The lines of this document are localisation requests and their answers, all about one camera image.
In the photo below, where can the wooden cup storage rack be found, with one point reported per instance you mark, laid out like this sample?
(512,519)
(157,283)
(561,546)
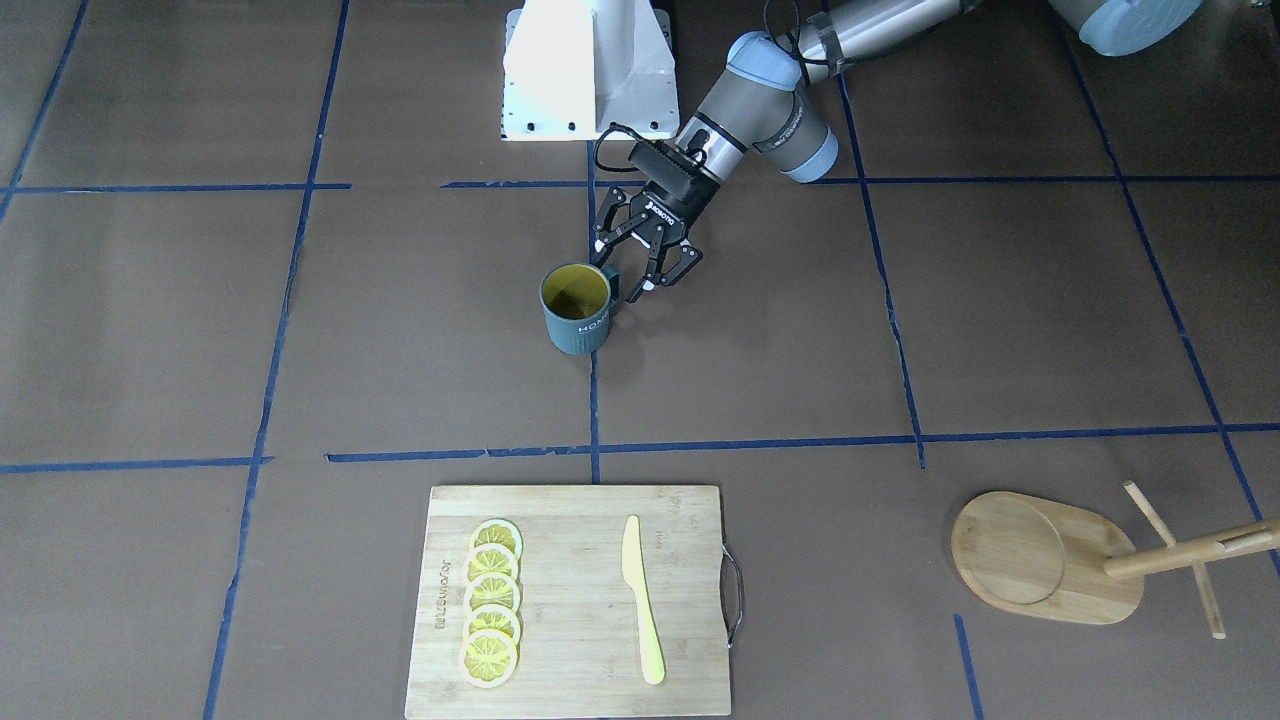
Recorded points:
(1050,560)

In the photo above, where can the dark green HOME mug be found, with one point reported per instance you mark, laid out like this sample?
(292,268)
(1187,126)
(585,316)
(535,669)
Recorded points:
(577,300)

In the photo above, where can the bamboo cutting board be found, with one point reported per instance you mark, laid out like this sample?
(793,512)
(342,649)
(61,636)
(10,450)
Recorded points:
(578,653)

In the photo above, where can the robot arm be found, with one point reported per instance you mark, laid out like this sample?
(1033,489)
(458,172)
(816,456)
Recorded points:
(758,104)

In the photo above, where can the yellow plastic knife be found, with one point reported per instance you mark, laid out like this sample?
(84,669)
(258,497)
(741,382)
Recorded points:
(652,662)

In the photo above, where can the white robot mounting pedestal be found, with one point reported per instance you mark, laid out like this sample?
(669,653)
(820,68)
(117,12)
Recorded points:
(573,68)

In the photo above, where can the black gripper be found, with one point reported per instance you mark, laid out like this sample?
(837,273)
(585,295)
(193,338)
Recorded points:
(676,207)

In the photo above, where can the lemon slice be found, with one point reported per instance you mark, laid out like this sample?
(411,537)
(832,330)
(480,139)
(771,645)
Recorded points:
(489,558)
(493,588)
(497,617)
(488,658)
(499,531)

